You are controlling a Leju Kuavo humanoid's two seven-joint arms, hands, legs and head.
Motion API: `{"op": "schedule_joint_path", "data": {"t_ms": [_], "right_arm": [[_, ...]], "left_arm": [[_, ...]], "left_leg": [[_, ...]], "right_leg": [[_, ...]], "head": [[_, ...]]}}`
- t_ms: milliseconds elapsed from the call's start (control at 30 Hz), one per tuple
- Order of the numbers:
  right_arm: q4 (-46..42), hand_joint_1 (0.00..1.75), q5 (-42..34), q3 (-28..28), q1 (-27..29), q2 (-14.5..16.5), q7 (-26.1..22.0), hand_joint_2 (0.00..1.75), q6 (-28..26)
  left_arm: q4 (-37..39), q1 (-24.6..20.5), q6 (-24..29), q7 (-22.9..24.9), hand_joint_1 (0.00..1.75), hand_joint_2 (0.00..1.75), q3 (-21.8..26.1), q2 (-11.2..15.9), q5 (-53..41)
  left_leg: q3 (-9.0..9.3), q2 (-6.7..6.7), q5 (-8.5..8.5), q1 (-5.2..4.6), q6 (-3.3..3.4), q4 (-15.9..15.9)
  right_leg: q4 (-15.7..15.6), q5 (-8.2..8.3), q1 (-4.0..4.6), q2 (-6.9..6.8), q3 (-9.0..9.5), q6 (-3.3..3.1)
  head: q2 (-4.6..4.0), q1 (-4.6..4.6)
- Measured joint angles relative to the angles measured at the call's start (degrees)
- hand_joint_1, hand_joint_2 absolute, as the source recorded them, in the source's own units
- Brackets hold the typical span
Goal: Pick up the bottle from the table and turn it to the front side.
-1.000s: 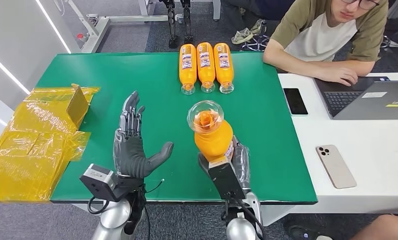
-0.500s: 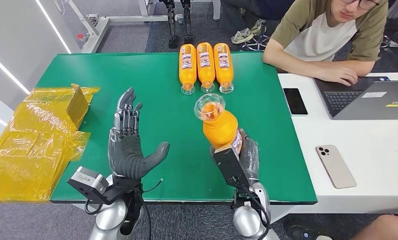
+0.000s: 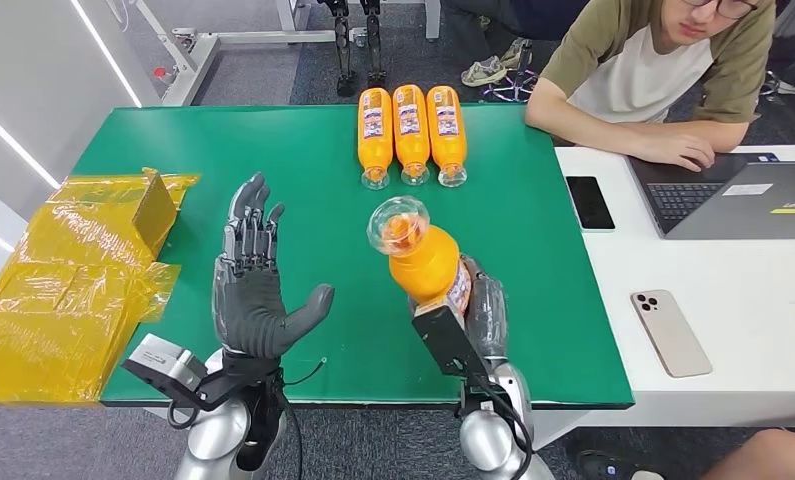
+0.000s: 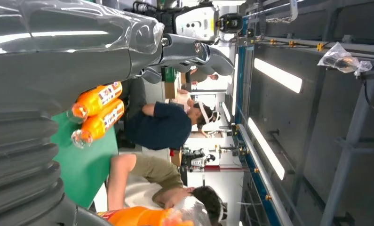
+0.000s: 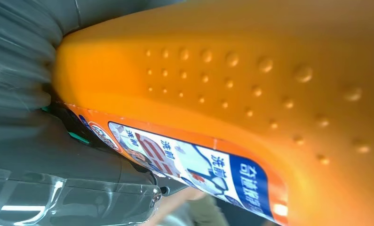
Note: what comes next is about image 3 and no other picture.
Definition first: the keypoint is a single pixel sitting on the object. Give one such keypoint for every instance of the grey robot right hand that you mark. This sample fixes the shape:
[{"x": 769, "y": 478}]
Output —
[{"x": 488, "y": 318}]

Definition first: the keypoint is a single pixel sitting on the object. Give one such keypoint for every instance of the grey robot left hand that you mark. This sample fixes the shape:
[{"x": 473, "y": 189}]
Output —
[{"x": 248, "y": 311}]

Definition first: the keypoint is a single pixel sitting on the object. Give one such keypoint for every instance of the orange bottle with clear cap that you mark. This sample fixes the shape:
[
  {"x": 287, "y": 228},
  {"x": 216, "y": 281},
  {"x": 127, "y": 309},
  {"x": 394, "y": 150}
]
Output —
[
  {"x": 423, "y": 265},
  {"x": 411, "y": 129},
  {"x": 375, "y": 132},
  {"x": 446, "y": 129}
]

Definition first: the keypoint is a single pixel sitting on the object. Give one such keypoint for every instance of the black smartphone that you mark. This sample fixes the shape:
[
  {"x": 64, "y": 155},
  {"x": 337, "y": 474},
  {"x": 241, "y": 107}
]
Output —
[{"x": 590, "y": 202}]

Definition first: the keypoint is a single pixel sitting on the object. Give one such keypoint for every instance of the green table mat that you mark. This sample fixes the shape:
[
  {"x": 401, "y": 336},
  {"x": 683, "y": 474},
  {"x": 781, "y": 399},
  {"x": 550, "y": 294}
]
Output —
[{"x": 304, "y": 166}]

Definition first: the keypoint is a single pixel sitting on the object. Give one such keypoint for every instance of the yellow film wrapped cardboard box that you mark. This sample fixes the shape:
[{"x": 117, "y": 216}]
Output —
[{"x": 66, "y": 298}]

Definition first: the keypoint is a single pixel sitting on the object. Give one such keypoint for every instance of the beige smartphone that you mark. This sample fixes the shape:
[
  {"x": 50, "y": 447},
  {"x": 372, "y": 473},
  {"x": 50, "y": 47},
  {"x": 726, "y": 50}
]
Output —
[{"x": 670, "y": 334}]

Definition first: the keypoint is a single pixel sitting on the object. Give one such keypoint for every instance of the office chair base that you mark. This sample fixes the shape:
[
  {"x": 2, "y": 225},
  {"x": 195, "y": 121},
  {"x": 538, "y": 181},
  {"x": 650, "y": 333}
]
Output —
[{"x": 517, "y": 79}]

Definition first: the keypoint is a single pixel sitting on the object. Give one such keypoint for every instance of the grey laptop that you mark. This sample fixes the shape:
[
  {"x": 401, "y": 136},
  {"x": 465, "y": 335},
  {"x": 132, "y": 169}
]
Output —
[{"x": 748, "y": 205}]

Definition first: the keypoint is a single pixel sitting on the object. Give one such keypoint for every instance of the black eyeglasses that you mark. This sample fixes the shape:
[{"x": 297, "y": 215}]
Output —
[{"x": 731, "y": 8}]

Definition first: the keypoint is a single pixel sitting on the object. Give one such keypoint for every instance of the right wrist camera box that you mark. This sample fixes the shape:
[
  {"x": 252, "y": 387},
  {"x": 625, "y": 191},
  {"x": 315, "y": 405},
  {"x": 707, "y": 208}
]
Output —
[{"x": 446, "y": 341}]

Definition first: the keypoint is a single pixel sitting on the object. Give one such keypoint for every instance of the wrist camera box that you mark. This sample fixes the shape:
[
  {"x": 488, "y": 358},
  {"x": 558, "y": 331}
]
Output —
[
  {"x": 158, "y": 361},
  {"x": 446, "y": 341}
]

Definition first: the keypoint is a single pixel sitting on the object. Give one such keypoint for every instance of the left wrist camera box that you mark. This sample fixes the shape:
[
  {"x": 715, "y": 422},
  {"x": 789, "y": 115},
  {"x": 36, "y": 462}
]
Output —
[{"x": 158, "y": 361}]

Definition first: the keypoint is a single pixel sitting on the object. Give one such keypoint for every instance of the white robot gantry frame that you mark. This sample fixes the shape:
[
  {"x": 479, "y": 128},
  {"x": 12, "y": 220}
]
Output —
[{"x": 198, "y": 50}]

